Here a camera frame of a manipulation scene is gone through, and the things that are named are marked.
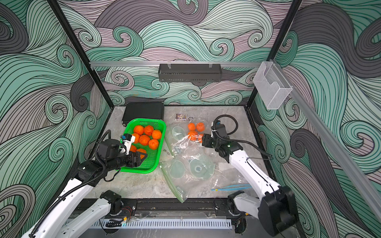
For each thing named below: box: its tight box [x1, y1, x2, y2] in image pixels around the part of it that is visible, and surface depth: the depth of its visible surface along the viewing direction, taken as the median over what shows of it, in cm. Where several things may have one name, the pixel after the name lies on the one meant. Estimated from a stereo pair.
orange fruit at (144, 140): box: [138, 134, 150, 146], surface depth 94 cm
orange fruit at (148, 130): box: [144, 124, 154, 136], surface depth 100 cm
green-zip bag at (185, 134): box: [165, 119, 214, 153], surface depth 102 cm
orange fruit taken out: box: [133, 124, 145, 136], surface depth 100 cm
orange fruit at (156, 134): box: [151, 129, 162, 140], surface depth 98 cm
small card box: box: [174, 113, 188, 121], surface depth 113 cm
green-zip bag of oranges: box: [160, 148, 239, 204], surface depth 87 cm
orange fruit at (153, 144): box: [148, 138, 159, 150], surface depth 94 cm
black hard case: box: [122, 102, 165, 126], surface depth 115 cm
